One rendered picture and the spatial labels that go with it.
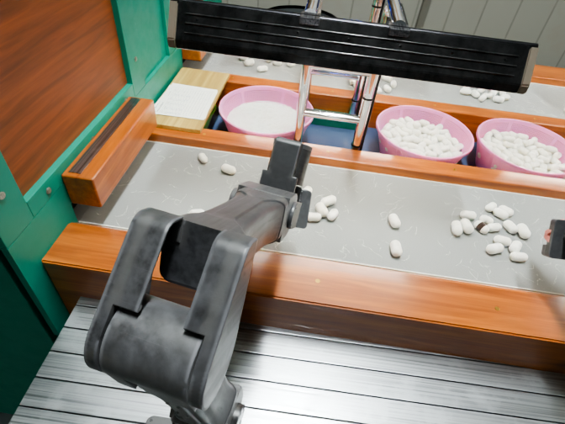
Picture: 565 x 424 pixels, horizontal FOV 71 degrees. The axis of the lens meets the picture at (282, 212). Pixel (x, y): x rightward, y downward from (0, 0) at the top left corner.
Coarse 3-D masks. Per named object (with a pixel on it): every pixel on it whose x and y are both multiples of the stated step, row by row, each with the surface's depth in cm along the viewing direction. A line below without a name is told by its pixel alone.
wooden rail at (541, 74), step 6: (540, 66) 150; (546, 66) 151; (552, 66) 151; (534, 72) 146; (540, 72) 146; (546, 72) 147; (552, 72) 147; (558, 72) 148; (564, 72) 148; (534, 78) 144; (540, 78) 144; (546, 78) 143; (552, 78) 143; (558, 78) 144; (564, 78) 144; (546, 84) 145; (552, 84) 144; (558, 84) 144; (564, 84) 144
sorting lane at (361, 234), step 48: (144, 192) 87; (192, 192) 88; (336, 192) 92; (384, 192) 93; (432, 192) 95; (480, 192) 96; (288, 240) 80; (336, 240) 81; (384, 240) 82; (432, 240) 83; (480, 240) 84; (528, 240) 85; (528, 288) 76
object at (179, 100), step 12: (180, 84) 115; (168, 96) 109; (180, 96) 110; (192, 96) 110; (204, 96) 111; (156, 108) 105; (168, 108) 105; (180, 108) 106; (192, 108) 106; (204, 108) 106
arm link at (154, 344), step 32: (128, 320) 28; (160, 320) 28; (128, 352) 27; (160, 352) 27; (192, 352) 26; (128, 384) 30; (160, 384) 27; (224, 384) 43; (192, 416) 39; (224, 416) 45
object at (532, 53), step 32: (192, 0) 67; (192, 32) 68; (224, 32) 68; (256, 32) 67; (288, 32) 67; (320, 32) 67; (352, 32) 66; (384, 32) 66; (416, 32) 66; (448, 32) 66; (320, 64) 68; (352, 64) 68; (384, 64) 67; (416, 64) 67; (448, 64) 66; (480, 64) 66; (512, 64) 66
